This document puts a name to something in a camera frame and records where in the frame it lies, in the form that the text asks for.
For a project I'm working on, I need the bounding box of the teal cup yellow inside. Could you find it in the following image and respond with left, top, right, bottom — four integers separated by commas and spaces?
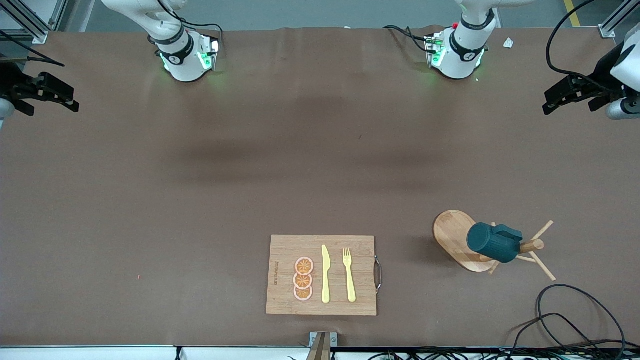
466, 222, 524, 264

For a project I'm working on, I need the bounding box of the wooden mug tree stand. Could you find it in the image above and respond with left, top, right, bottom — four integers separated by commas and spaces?
433, 210, 557, 282

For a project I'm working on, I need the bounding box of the brown table cover sheet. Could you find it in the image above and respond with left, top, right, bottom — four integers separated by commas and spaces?
0, 25, 640, 348

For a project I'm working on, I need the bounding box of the yellow plastic fork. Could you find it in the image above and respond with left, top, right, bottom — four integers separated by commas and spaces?
342, 248, 357, 303

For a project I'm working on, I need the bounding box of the yellow plastic knife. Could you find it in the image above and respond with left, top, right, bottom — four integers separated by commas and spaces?
321, 244, 332, 304

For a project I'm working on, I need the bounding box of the bamboo cutting board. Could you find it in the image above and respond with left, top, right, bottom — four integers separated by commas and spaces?
265, 234, 378, 317

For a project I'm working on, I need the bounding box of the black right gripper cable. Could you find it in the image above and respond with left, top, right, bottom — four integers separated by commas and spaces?
0, 30, 66, 67

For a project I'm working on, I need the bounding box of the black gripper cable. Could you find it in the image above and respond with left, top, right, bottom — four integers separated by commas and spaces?
0, 30, 66, 67
545, 0, 623, 96

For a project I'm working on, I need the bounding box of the aluminium frame profile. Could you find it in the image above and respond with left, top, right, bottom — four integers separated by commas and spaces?
0, 0, 66, 45
597, 0, 640, 39

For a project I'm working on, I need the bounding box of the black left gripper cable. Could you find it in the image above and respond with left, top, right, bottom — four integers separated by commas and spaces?
545, 0, 623, 96

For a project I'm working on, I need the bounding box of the black arm base cable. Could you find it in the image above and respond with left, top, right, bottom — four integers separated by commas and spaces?
177, 19, 224, 41
382, 25, 437, 53

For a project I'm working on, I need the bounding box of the black looped cable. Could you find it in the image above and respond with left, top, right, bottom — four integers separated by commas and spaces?
507, 312, 608, 360
536, 284, 627, 353

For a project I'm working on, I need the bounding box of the aluminium camera post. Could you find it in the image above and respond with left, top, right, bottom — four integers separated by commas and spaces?
306, 331, 338, 360

